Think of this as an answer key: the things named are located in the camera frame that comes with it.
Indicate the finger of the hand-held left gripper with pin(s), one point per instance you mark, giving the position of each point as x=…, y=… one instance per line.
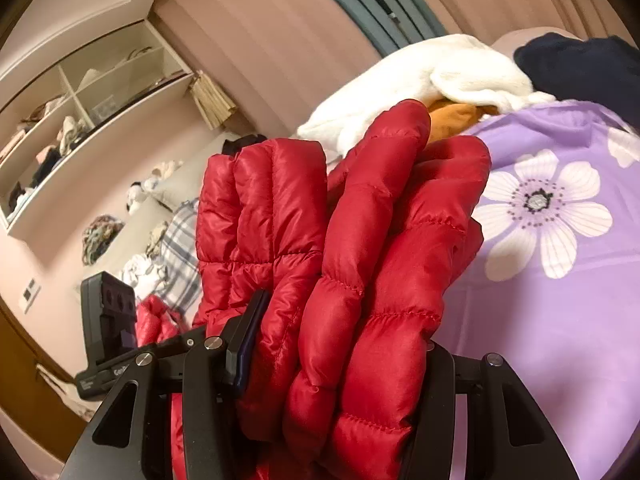
x=172, y=345

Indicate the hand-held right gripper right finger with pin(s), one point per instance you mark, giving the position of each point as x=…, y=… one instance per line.
x=442, y=410

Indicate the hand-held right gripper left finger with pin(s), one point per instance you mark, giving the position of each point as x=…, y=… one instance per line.
x=247, y=345

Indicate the red puffer jacket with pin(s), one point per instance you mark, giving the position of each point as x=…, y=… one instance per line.
x=155, y=317
x=350, y=260

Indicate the shelf clutter of clothes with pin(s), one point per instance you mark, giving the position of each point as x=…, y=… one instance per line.
x=70, y=132

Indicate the folded red puffer jacket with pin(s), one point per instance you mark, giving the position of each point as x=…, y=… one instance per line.
x=155, y=317

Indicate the white printed cloth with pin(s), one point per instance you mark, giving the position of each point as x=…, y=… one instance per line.
x=142, y=272

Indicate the floral patterned bag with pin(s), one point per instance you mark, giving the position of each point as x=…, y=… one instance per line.
x=102, y=237

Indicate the plaid grey shirt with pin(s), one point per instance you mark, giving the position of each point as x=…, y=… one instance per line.
x=182, y=255

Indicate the brown wooden door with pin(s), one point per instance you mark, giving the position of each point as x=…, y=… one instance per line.
x=20, y=360

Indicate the white black plush dog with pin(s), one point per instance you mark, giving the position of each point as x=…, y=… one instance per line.
x=136, y=197

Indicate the purple floral bed sheet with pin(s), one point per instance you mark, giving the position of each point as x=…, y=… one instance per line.
x=550, y=310

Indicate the pale plush toy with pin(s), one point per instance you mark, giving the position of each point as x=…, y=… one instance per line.
x=165, y=170

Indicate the black garment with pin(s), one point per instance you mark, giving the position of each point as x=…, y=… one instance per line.
x=242, y=144

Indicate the orange garment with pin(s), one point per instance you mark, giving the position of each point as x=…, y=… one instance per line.
x=450, y=120

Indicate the white fleece garment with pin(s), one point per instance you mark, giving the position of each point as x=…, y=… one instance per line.
x=400, y=80

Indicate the teal curtain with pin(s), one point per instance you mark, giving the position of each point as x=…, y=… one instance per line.
x=360, y=5

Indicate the navy garment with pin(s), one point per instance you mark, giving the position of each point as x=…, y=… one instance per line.
x=585, y=70

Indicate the white wall switch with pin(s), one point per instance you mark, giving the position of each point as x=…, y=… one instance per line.
x=31, y=290

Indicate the white wall shelf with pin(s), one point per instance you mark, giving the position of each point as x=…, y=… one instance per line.
x=100, y=160

